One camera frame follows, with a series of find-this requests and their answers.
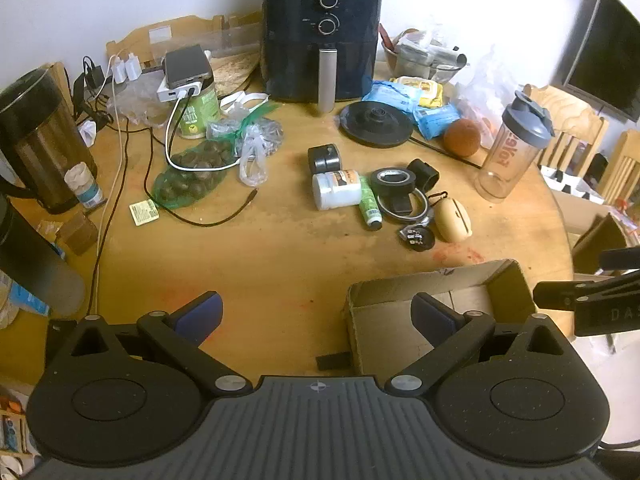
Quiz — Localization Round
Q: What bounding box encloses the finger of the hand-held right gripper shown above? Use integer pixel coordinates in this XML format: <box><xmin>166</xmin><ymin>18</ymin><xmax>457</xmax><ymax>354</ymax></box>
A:
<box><xmin>599</xmin><ymin>246</ymin><xmax>640</xmax><ymax>271</ymax></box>
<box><xmin>532</xmin><ymin>270</ymin><xmax>640</xmax><ymax>311</ymax></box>

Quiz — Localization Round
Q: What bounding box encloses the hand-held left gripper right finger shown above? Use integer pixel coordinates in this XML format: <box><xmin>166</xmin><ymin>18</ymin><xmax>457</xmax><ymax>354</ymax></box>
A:
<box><xmin>386</xmin><ymin>293</ymin><xmax>576</xmax><ymax>397</ymax></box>

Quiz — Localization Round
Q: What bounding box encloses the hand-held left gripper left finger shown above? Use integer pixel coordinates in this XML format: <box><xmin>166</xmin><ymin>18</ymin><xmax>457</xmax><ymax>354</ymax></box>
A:
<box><xmin>48</xmin><ymin>291</ymin><xmax>253</xmax><ymax>397</ymax></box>

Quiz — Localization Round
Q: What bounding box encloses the brown cardboard box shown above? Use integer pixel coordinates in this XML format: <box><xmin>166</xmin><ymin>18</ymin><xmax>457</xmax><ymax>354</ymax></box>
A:
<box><xmin>345</xmin><ymin>259</ymin><xmax>538</xmax><ymax>376</ymax></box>

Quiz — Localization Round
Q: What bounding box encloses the black round adapter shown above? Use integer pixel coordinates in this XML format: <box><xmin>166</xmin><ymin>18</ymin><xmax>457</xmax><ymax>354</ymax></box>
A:
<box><xmin>398</xmin><ymin>224</ymin><xmax>437</xmax><ymax>253</ymax></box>

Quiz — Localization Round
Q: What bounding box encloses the beige earbud case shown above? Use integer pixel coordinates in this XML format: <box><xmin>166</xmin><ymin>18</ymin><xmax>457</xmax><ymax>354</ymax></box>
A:
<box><xmin>429</xmin><ymin>191</ymin><xmax>474</xmax><ymax>242</ymax></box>

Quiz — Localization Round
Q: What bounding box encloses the thin brown tape ring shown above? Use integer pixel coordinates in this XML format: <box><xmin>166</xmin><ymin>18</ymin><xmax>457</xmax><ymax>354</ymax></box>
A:
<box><xmin>376</xmin><ymin>190</ymin><xmax>430</xmax><ymax>225</ymax></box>

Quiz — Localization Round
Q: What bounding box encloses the green tube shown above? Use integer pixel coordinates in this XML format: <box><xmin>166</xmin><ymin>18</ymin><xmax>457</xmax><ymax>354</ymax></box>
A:
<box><xmin>357</xmin><ymin>175</ymin><xmax>383</xmax><ymax>231</ymax></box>

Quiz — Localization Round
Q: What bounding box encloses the black electrical tape roll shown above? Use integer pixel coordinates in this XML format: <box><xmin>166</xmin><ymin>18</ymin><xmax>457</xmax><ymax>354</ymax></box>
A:
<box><xmin>370</xmin><ymin>166</ymin><xmax>418</xmax><ymax>198</ymax></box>

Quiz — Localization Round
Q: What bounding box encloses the white plastic jar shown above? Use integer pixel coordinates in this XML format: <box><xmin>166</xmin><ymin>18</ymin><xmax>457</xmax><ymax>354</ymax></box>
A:
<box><xmin>312</xmin><ymin>170</ymin><xmax>362</xmax><ymax>211</ymax></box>

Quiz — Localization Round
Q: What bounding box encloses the small black jar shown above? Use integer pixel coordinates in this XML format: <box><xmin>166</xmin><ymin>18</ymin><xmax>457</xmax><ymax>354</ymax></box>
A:
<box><xmin>307</xmin><ymin>144</ymin><xmax>341</xmax><ymax>175</ymax></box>

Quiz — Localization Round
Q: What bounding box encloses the open brown cardboard carton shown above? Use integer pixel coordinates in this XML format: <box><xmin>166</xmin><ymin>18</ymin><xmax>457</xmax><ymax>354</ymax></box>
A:
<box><xmin>550</xmin><ymin>190</ymin><xmax>640</xmax><ymax>273</ymax></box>

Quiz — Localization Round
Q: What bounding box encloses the white carton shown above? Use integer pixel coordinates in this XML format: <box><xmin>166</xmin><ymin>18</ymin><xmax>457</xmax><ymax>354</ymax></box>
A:
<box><xmin>540</xmin><ymin>165</ymin><xmax>606</xmax><ymax>206</ymax></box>

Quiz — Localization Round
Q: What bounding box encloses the small pale green sachet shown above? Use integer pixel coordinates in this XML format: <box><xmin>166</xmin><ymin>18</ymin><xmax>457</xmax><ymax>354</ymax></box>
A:
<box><xmin>129</xmin><ymin>200</ymin><xmax>160</xmax><ymax>224</ymax></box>

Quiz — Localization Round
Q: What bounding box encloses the green net bag of nuts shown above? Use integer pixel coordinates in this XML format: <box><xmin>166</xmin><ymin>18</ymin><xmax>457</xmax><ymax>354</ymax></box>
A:
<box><xmin>152</xmin><ymin>102</ymin><xmax>282</xmax><ymax>211</ymax></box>

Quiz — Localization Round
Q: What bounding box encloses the clear shaker bottle grey lid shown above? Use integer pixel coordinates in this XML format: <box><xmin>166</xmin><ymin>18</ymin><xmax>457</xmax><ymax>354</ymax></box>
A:
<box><xmin>475</xmin><ymin>90</ymin><xmax>555</xmax><ymax>203</ymax></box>

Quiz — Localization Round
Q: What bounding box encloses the small brown box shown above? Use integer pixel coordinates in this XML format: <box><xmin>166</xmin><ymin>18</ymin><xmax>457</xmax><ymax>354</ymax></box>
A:
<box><xmin>56</xmin><ymin>211</ymin><xmax>99</xmax><ymax>256</ymax></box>

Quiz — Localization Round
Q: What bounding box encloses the clear plastic bag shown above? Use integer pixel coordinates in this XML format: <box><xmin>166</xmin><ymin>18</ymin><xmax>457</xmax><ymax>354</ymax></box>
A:
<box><xmin>239</xmin><ymin>125</ymin><xmax>271</xmax><ymax>187</ymax></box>

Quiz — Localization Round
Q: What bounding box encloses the small white bottle teal label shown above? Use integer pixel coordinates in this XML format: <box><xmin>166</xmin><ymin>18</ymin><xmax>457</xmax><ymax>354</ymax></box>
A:
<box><xmin>65</xmin><ymin>162</ymin><xmax>107</xmax><ymax>209</ymax></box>

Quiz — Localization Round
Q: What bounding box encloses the blue white packet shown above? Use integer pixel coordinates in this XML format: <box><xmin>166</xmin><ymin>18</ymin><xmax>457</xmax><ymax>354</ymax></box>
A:
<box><xmin>0</xmin><ymin>270</ymin><xmax>51</xmax><ymax>328</ymax></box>

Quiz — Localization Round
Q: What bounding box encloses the orange fruit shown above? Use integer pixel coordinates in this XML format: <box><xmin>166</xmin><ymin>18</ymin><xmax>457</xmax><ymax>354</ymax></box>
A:
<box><xmin>444</xmin><ymin>119</ymin><xmax>482</xmax><ymax>157</ymax></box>

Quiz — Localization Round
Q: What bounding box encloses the small blue wipes pack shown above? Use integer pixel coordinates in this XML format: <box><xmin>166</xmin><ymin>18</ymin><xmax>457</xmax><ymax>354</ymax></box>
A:
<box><xmin>412</xmin><ymin>104</ymin><xmax>461</xmax><ymax>141</ymax></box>

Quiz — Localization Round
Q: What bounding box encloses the clear bag of seeds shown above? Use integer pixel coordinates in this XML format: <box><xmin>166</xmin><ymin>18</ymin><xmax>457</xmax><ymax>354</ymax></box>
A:
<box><xmin>207</xmin><ymin>117</ymin><xmax>285</xmax><ymax>161</ymax></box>

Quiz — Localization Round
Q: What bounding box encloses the black flat screen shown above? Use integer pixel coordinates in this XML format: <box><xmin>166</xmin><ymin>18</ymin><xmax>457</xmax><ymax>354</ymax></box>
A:
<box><xmin>562</xmin><ymin>0</ymin><xmax>640</xmax><ymax>123</ymax></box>

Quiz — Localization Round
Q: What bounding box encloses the black kettle base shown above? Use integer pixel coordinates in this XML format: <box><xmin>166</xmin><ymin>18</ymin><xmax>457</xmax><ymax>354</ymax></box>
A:
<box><xmin>339</xmin><ymin>101</ymin><xmax>415</xmax><ymax>148</ymax></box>

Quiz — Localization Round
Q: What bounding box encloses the green can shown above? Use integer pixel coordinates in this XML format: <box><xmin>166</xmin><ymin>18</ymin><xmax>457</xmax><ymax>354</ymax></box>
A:
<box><xmin>179</xmin><ymin>77</ymin><xmax>222</xmax><ymax>140</ymax></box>

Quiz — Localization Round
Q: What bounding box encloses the white plastic bag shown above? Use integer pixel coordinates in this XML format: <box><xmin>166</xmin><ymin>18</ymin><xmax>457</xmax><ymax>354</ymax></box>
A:
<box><xmin>452</xmin><ymin>45</ymin><xmax>526</xmax><ymax>146</ymax></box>

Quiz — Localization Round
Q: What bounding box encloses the crumpled clear plastic wrap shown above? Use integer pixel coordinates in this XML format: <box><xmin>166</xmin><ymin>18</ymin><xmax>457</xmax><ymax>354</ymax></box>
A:
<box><xmin>107</xmin><ymin>82</ymin><xmax>168</xmax><ymax>126</ymax></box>

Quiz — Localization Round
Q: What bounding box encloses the large blue wipes pack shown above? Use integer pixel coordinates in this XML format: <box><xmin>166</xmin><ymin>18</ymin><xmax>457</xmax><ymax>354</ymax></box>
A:
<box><xmin>361</xmin><ymin>80</ymin><xmax>426</xmax><ymax>116</ymax></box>

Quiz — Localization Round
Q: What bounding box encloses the white charger block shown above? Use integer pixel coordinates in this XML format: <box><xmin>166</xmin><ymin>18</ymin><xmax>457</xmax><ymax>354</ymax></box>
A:
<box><xmin>156</xmin><ymin>80</ymin><xmax>211</xmax><ymax>103</ymax></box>

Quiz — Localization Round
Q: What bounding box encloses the yellow wipes pack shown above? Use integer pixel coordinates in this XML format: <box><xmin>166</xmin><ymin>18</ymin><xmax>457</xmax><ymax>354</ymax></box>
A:
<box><xmin>389</xmin><ymin>76</ymin><xmax>445</xmax><ymax>108</ymax></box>

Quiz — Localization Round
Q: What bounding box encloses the dark electric kettle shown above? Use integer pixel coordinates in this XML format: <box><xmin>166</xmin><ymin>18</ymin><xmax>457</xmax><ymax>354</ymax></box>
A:
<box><xmin>0</xmin><ymin>67</ymin><xmax>98</xmax><ymax>213</ymax></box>

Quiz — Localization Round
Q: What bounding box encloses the glass bowl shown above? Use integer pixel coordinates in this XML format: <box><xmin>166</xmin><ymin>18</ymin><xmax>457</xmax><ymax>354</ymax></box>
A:
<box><xmin>382</xmin><ymin>35</ymin><xmax>468</xmax><ymax>86</ymax></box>

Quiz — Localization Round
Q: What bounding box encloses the grey power bank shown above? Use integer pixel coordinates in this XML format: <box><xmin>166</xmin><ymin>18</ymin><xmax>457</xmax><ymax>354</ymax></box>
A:
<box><xmin>162</xmin><ymin>46</ymin><xmax>211</xmax><ymax>88</ymax></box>

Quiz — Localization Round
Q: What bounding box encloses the aluminium foil roll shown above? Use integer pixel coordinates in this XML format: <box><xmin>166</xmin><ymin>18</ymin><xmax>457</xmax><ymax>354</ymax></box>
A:
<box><xmin>427</xmin><ymin>45</ymin><xmax>469</xmax><ymax>68</ymax></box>

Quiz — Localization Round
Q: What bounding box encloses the black plug charger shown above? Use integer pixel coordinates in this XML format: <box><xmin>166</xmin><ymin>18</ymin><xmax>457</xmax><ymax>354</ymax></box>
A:
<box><xmin>82</xmin><ymin>57</ymin><xmax>106</xmax><ymax>88</ymax></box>

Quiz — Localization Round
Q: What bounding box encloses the black air fryer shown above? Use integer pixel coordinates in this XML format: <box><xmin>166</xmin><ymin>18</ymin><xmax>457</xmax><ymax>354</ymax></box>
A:
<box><xmin>261</xmin><ymin>0</ymin><xmax>383</xmax><ymax>113</ymax></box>

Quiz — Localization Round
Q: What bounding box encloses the black kettle base cord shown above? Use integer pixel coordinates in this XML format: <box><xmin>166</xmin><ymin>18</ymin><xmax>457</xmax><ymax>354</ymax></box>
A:
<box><xmin>410</xmin><ymin>136</ymin><xmax>482</xmax><ymax>170</ymax></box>

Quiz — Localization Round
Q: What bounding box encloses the short white cable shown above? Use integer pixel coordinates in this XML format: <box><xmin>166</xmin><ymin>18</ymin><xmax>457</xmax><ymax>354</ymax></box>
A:
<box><xmin>165</xmin><ymin>87</ymin><xmax>242</xmax><ymax>171</ymax></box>

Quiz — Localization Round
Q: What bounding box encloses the white strap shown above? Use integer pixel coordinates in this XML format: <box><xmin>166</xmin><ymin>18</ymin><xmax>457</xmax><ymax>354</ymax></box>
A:
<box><xmin>220</xmin><ymin>91</ymin><xmax>269</xmax><ymax>117</ymax></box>

